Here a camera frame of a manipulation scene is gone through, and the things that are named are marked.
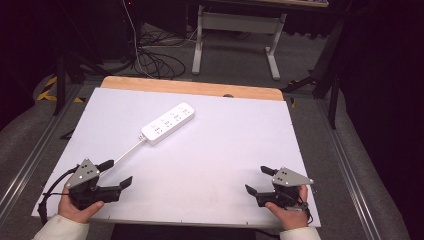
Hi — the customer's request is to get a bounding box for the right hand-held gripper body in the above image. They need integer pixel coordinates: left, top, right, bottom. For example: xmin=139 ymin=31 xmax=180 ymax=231
xmin=255 ymin=166 xmax=315 ymax=212

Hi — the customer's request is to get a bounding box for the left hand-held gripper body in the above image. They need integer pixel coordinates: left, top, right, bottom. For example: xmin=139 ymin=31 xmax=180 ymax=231
xmin=64 ymin=158 xmax=123 ymax=211

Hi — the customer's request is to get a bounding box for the person's right hand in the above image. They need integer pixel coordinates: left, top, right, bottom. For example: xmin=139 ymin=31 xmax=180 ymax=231
xmin=264 ymin=184 xmax=310 ymax=231

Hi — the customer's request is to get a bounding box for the person's left hand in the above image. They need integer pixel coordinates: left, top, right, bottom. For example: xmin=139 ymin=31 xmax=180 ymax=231
xmin=57 ymin=191 xmax=105 ymax=225

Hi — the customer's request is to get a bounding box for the white table board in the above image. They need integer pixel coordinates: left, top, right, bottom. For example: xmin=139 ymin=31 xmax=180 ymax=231
xmin=31 ymin=87 xmax=322 ymax=229

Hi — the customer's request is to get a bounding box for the white power strip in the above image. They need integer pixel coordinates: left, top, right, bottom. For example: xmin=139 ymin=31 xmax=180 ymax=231
xmin=139 ymin=101 xmax=196 ymax=147

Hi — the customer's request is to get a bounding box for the black metal stand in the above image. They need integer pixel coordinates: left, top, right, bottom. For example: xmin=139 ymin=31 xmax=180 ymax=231
xmin=52 ymin=0 xmax=112 ymax=117
xmin=280 ymin=19 xmax=345 ymax=130

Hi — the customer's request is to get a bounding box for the yellow black floor tape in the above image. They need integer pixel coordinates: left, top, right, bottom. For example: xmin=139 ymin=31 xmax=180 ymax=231
xmin=36 ymin=75 xmax=85 ymax=104

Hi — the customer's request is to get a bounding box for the wooden desk top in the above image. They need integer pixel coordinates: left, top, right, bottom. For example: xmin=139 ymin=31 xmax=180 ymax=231
xmin=205 ymin=0 xmax=330 ymax=9

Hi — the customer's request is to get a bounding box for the white power strip cable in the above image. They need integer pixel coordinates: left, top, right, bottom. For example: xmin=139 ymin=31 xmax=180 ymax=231
xmin=99 ymin=134 xmax=148 ymax=178

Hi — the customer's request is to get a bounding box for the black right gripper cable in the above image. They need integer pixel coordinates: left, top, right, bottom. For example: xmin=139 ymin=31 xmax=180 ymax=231
xmin=299 ymin=195 xmax=315 ymax=225

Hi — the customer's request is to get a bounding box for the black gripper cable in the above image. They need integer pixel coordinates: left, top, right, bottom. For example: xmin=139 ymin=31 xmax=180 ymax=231
xmin=37 ymin=165 xmax=80 ymax=225
xmin=299 ymin=195 xmax=315 ymax=225

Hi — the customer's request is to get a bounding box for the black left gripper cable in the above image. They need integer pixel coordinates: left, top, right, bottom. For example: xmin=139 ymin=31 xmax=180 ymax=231
xmin=37 ymin=165 xmax=80 ymax=225

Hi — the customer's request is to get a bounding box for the metal floor rail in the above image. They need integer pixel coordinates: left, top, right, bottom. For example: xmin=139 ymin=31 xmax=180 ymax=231
xmin=0 ymin=85 xmax=85 ymax=214
xmin=315 ymin=99 xmax=382 ymax=240

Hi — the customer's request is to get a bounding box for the black floor cable bundle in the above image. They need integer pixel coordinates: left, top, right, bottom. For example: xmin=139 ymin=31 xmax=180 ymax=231
xmin=132 ymin=31 xmax=187 ymax=81

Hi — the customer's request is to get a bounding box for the white floor cable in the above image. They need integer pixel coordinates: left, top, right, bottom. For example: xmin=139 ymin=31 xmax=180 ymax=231
xmin=122 ymin=0 xmax=158 ymax=80

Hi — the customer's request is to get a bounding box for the white metal desk frame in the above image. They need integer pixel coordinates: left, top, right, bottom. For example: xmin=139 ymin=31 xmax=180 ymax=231
xmin=191 ymin=4 xmax=288 ymax=81

